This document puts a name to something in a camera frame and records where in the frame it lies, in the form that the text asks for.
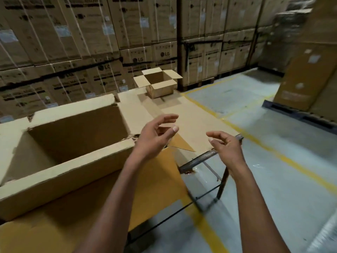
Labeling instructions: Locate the person's right forearm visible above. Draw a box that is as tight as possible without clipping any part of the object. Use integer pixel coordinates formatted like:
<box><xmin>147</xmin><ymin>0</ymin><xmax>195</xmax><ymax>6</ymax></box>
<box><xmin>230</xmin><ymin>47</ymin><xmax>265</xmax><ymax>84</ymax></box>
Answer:
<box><xmin>228</xmin><ymin>166</ymin><xmax>290</xmax><ymax>253</ymax></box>

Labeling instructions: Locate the green white CM-1 box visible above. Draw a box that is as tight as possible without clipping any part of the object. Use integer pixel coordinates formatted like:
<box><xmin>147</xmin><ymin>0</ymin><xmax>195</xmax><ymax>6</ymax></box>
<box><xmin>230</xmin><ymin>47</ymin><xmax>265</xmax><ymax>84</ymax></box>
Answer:
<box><xmin>0</xmin><ymin>93</ymin><xmax>164</xmax><ymax>222</ymax></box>

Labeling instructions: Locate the small pale cardboard box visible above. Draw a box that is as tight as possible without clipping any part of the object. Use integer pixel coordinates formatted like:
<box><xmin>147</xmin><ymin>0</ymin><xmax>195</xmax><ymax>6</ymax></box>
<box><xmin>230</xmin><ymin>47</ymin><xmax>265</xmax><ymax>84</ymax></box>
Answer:
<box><xmin>133</xmin><ymin>67</ymin><xmax>183</xmax><ymax>99</ymax></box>

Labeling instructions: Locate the person's right hand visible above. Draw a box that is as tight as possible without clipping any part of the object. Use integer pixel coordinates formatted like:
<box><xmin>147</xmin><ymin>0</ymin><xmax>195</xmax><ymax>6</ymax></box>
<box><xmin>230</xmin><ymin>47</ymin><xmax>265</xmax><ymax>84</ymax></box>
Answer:
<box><xmin>206</xmin><ymin>131</ymin><xmax>247</xmax><ymax>173</ymax></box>

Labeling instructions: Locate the white wire mesh rack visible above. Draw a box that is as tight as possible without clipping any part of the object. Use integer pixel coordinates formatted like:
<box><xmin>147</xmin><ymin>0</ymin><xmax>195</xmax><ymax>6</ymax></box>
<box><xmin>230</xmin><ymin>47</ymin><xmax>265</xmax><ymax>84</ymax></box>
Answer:
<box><xmin>306</xmin><ymin>212</ymin><xmax>337</xmax><ymax>253</ymax></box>

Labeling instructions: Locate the large yellow cardboard box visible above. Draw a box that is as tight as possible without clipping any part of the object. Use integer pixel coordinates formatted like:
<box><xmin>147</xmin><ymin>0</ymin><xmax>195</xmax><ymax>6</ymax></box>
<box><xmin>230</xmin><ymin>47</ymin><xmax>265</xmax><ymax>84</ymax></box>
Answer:
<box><xmin>0</xmin><ymin>133</ymin><xmax>197</xmax><ymax>253</ymax></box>

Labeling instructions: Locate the wall of strapped appliance cartons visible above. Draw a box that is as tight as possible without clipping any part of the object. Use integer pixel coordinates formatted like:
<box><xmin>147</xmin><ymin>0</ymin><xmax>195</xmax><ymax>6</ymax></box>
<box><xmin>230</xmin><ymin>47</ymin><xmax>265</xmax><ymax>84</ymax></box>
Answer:
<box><xmin>0</xmin><ymin>0</ymin><xmax>279</xmax><ymax>124</ymax></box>

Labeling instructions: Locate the black pallet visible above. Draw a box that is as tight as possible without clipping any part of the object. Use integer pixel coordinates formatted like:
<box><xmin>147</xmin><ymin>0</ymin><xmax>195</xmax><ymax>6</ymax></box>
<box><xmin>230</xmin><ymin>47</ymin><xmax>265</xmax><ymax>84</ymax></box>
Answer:
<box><xmin>262</xmin><ymin>99</ymin><xmax>337</xmax><ymax>130</ymax></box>

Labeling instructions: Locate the person's left hand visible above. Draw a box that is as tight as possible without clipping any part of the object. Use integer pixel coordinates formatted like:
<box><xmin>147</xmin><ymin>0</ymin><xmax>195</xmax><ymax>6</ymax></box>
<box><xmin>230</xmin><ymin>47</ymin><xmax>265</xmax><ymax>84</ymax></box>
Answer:
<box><xmin>133</xmin><ymin>114</ymin><xmax>180</xmax><ymax>163</ymax></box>

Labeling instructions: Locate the person's left forearm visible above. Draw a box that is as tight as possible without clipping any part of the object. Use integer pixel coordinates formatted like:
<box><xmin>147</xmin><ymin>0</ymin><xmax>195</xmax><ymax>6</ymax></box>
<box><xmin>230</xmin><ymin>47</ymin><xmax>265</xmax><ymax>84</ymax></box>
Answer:
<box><xmin>75</xmin><ymin>155</ymin><xmax>148</xmax><ymax>253</ymax></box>

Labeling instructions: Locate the large brown carton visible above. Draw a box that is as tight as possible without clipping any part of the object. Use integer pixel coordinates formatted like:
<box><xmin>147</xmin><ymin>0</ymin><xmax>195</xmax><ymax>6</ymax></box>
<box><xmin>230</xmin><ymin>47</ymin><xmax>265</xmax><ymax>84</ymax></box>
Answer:
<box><xmin>273</xmin><ymin>0</ymin><xmax>337</xmax><ymax>113</ymax></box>

